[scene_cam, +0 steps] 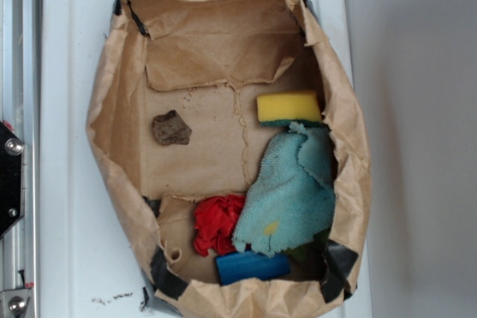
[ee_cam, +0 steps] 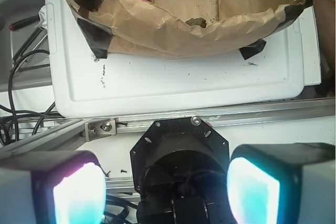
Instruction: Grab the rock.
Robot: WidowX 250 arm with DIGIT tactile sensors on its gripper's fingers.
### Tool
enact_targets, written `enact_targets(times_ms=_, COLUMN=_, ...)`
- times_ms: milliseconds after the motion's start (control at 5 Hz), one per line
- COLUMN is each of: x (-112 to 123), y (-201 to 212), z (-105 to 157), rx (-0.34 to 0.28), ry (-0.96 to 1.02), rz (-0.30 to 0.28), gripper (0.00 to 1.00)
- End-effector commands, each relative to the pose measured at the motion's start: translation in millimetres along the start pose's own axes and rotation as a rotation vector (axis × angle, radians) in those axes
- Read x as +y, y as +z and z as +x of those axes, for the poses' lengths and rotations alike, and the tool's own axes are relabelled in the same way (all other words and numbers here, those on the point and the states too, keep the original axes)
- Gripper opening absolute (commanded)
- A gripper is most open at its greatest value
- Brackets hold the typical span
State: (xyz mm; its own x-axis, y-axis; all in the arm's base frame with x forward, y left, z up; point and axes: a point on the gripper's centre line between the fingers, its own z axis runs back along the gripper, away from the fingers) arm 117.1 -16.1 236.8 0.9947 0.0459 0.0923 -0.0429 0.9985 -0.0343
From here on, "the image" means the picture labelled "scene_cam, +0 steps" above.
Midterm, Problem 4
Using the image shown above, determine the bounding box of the white plastic tray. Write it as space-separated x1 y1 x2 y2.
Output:
35 0 353 317

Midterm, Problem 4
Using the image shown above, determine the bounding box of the aluminium frame rail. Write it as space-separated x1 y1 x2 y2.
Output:
1 0 42 317

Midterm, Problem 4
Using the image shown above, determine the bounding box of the brown paper bag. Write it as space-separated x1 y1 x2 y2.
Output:
86 0 371 317

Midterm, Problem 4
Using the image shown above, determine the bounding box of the light blue cloth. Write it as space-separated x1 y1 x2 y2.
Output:
232 121 335 257

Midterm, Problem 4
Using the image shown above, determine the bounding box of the brown grey rock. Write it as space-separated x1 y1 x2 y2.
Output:
151 110 192 145

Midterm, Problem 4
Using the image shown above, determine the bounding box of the yellow green sponge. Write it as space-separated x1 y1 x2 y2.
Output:
256 90 322 126

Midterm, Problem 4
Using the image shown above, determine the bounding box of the black mounting plate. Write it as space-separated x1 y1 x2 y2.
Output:
0 122 25 239

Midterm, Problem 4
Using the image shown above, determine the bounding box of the crumpled red paper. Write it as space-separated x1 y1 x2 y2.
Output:
194 194 245 257

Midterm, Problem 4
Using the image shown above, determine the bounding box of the blue foam cylinder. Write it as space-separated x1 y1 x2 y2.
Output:
215 251 291 285

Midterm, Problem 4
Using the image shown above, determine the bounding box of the metal corner bracket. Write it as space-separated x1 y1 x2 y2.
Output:
1 283 35 318

